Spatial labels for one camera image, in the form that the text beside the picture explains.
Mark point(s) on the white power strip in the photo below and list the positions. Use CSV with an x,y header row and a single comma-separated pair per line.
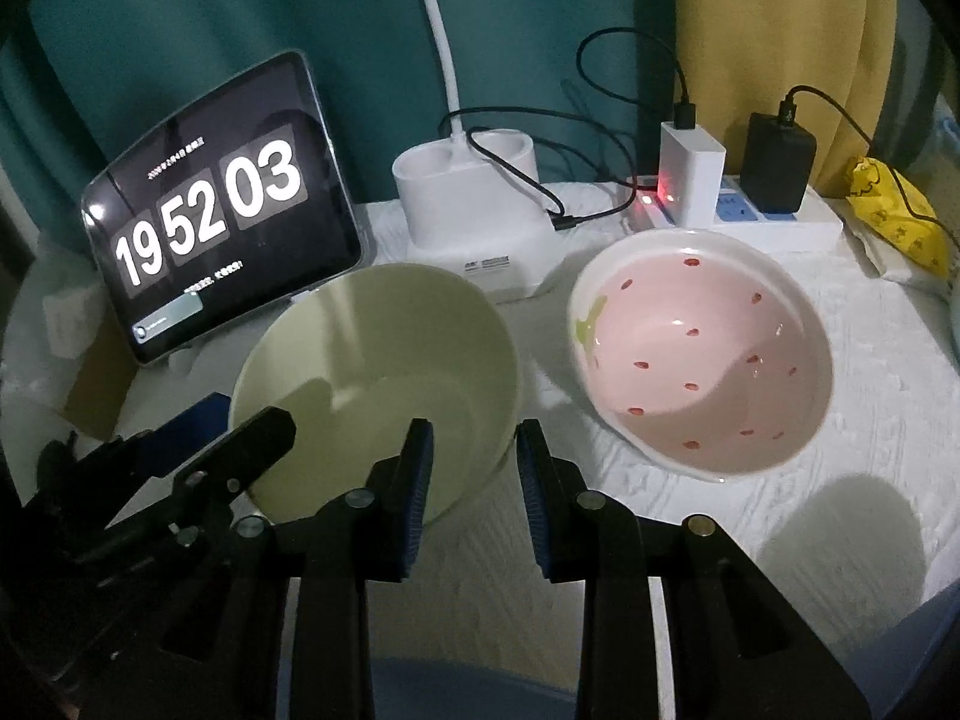
x,y
795,229

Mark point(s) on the yellow curtain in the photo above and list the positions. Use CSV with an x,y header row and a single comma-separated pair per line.
x,y
772,15

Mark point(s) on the yellow wipes packet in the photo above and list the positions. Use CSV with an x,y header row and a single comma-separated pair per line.
x,y
900,232

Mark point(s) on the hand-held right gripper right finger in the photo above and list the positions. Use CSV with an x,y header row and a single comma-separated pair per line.
x,y
532,495

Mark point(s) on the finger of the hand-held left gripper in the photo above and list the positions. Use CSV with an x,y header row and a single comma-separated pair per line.
x,y
191,420
247,450

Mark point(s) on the large blue bowl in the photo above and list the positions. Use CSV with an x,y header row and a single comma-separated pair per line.
x,y
465,690

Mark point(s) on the cream bowl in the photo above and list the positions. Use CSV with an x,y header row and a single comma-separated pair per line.
x,y
375,337

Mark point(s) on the black charger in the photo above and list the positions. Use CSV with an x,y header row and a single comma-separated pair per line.
x,y
776,165

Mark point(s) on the cardboard box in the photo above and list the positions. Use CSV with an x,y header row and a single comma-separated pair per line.
x,y
94,397

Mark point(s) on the small white box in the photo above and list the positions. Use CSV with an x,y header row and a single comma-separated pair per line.
x,y
71,319

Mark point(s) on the white desk lamp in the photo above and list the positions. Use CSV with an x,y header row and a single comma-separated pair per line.
x,y
480,255

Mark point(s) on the tablet showing clock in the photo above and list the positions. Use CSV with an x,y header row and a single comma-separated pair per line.
x,y
217,202

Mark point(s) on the teal curtain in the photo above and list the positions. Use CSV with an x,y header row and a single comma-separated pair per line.
x,y
225,15

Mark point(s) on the pink strawberry print bowl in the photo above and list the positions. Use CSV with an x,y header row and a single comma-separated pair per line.
x,y
697,360

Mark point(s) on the white charger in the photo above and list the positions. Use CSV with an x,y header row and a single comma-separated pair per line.
x,y
690,172

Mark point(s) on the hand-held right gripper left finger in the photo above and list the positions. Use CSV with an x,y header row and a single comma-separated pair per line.
x,y
416,495

